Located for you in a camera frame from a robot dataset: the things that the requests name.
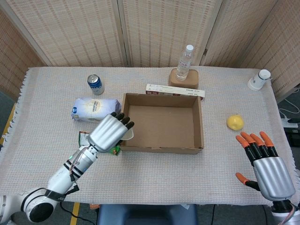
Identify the yellow lemon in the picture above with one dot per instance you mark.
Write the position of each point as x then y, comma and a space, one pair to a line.
235, 122

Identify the brown wooden coaster block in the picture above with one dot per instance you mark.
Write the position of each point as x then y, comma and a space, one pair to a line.
193, 79

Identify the woven pale tablecloth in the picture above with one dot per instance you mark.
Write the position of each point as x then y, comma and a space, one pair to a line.
164, 173

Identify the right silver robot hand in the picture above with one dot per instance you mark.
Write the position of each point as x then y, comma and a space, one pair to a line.
272, 173

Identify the pale blue tissue pack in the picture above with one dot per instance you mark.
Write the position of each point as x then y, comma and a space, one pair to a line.
93, 109

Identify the white power strip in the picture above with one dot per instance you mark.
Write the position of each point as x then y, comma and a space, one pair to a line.
290, 123

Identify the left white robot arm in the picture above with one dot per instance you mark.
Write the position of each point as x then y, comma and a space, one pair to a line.
63, 175

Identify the long white carton box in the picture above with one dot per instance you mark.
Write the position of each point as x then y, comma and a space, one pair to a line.
175, 90

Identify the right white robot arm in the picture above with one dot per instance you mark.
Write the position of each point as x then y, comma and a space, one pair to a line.
287, 212

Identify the woven folding screen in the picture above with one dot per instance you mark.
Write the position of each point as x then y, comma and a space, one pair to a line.
70, 32

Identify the clear plastic water bottle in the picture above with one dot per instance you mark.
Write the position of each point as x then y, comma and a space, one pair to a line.
184, 66

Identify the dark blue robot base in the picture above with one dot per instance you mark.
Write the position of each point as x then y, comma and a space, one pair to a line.
147, 214

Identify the white paper cup blue stripe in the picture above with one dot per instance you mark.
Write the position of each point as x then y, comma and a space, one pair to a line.
128, 134

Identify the green snack packet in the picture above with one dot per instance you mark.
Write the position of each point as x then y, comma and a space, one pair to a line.
82, 138

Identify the blue soda can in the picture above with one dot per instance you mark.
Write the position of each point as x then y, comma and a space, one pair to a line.
96, 85

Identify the open brown cardboard box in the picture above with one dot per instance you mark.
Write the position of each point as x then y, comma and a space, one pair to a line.
161, 122

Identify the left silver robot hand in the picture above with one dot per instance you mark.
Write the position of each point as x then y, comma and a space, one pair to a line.
106, 132

